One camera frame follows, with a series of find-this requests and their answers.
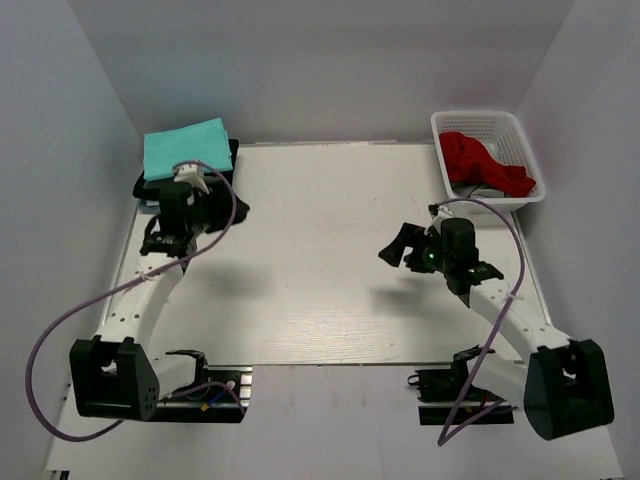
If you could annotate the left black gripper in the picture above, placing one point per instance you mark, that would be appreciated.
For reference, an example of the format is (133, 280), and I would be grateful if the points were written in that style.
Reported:
(222, 212)

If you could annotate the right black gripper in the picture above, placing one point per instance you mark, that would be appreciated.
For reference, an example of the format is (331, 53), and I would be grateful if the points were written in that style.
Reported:
(409, 235)

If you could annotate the teal t shirt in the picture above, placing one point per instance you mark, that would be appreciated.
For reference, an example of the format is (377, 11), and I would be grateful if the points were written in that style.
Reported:
(206, 141)

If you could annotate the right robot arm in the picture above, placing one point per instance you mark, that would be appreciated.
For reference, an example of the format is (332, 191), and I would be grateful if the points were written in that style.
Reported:
(561, 384)

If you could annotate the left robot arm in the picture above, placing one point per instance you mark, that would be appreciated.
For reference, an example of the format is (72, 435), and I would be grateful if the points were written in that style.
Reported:
(113, 375)

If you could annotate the grey t shirt in basket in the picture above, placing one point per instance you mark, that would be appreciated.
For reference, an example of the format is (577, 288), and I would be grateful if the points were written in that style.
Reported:
(480, 192)

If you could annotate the red t shirt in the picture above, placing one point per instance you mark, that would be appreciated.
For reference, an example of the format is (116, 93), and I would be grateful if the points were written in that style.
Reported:
(518, 173)

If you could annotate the white plastic basket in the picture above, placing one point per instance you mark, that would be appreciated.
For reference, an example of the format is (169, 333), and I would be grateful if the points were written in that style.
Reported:
(501, 134)

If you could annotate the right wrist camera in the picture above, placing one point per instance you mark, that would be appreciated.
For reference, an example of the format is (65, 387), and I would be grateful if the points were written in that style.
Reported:
(438, 214)

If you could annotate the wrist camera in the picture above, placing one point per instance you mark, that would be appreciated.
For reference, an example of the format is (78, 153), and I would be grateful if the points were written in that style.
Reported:
(438, 214)
(192, 174)

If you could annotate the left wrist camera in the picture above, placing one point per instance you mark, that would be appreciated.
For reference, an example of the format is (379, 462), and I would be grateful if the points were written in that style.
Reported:
(192, 174)

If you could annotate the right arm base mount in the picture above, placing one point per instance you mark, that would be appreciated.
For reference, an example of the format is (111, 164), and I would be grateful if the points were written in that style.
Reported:
(438, 388)

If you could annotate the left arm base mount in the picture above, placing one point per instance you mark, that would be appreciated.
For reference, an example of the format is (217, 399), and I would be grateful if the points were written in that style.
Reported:
(219, 395)

